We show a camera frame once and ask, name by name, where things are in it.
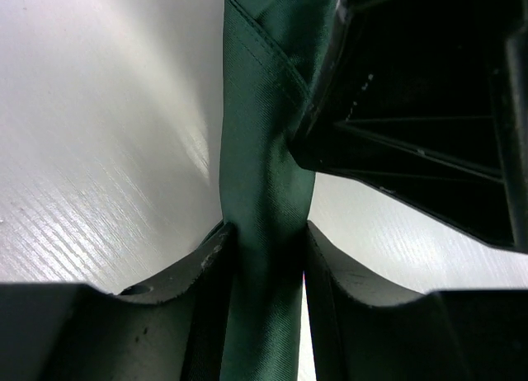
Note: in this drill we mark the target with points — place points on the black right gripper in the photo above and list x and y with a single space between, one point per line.
410 102

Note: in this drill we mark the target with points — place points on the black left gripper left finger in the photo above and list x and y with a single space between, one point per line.
170 326

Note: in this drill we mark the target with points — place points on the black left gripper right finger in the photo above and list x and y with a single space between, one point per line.
365 327

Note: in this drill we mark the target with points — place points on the dark green cloth napkin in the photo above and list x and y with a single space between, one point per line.
272 52

